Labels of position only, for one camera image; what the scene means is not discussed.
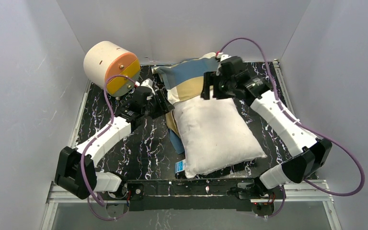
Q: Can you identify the blue beige white pillowcase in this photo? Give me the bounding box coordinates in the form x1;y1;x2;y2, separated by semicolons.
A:
154;52;230;157

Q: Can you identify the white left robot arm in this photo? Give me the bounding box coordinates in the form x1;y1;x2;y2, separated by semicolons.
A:
55;79;174;206

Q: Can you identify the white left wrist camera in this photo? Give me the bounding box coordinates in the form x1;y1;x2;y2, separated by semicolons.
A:
135;79;155;94

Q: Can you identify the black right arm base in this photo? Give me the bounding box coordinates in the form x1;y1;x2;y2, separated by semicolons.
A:
227;181;287;219

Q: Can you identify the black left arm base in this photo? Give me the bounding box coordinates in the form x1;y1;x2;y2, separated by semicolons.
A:
99;180;145;218

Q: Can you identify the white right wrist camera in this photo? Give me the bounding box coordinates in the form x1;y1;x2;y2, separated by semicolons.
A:
215;52;231;63

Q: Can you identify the aluminium table frame rail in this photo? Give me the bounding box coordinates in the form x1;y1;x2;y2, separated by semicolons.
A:
40;58;344;230

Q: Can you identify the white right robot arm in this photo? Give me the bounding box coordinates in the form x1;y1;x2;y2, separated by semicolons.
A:
213;53;332;191

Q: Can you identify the white pillow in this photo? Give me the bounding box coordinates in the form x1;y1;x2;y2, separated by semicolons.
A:
172;96;267;178

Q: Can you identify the round cream drawer cabinet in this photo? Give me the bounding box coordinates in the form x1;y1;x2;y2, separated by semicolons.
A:
83;41;141;97

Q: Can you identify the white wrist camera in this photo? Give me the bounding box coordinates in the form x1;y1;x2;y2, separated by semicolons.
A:
135;79;155;94
215;52;231;63

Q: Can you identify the blue pillow label tag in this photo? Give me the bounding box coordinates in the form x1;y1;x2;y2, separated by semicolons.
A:
174;159;186;174

